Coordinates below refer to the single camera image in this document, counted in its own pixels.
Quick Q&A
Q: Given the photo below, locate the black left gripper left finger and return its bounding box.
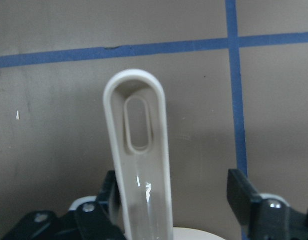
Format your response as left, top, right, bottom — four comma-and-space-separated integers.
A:
3, 170, 125, 240

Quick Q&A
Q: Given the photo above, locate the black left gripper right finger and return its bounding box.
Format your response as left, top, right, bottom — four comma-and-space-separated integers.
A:
227, 169, 308, 240

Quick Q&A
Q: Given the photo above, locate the beige plastic dustpan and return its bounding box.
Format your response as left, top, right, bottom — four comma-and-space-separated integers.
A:
103, 69, 213, 240

